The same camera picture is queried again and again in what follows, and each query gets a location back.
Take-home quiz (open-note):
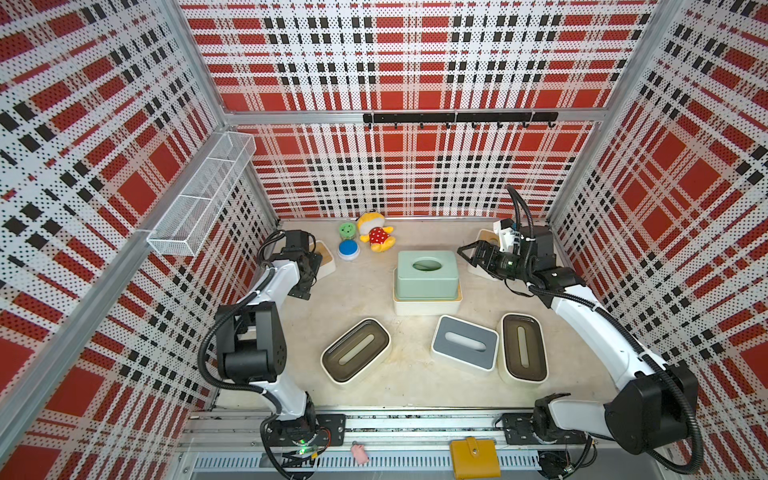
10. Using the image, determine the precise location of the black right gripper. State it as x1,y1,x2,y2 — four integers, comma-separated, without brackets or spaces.
456,242,531,283

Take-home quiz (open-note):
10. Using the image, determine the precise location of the white bamboo-lid tissue box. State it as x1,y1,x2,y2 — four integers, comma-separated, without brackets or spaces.
315,240,336,280
393,284,463,316

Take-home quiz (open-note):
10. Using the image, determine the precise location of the mint green square tissue box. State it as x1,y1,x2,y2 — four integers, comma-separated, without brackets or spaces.
394,250,459,301

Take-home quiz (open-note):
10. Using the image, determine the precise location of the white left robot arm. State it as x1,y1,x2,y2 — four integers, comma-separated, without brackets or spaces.
197,230,322,430

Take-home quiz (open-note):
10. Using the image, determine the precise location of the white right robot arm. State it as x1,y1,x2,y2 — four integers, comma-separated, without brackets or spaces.
457,238,704,475

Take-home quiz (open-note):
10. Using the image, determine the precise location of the white bamboo-lid box right corner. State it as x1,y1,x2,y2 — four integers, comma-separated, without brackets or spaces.
467,229,499,281

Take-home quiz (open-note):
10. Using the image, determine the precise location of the blue and white round button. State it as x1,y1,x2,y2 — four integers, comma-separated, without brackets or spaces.
338,239,360,261

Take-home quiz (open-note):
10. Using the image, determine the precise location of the green lid air freshener jar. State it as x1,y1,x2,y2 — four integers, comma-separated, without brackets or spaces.
338,222,357,241

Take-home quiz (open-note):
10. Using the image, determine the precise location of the white box grey lid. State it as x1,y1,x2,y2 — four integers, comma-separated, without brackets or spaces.
430,315,499,376

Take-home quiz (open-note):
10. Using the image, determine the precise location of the cream box dark lid right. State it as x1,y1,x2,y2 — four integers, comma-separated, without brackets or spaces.
497,312,549,388

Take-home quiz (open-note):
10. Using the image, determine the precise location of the cream box dark lid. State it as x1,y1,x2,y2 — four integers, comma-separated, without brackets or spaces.
497,312,549,388
320,318,392,388

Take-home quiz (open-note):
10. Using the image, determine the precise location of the cream box dark lid left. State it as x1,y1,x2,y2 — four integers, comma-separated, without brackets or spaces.
320,318,392,388

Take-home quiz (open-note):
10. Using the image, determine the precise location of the yellow leather wallet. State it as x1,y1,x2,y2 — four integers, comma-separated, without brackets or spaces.
449,437,501,480

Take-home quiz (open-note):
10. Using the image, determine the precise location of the small pink object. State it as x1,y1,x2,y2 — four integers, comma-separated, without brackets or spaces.
350,443,370,466

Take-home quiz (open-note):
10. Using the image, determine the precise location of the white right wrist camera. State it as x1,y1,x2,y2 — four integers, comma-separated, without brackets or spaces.
493,219,522,254

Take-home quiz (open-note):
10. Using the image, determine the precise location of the white wire mesh shelf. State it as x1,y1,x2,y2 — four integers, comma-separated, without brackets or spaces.
148,132,255,257

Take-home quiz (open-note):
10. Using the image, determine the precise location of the black hook rail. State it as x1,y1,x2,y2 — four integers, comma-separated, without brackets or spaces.
362,111,560,126

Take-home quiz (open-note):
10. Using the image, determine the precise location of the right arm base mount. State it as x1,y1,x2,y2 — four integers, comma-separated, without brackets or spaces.
499,412,586,446

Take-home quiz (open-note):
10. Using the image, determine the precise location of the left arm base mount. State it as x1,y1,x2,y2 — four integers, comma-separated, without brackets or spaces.
263,414,347,448

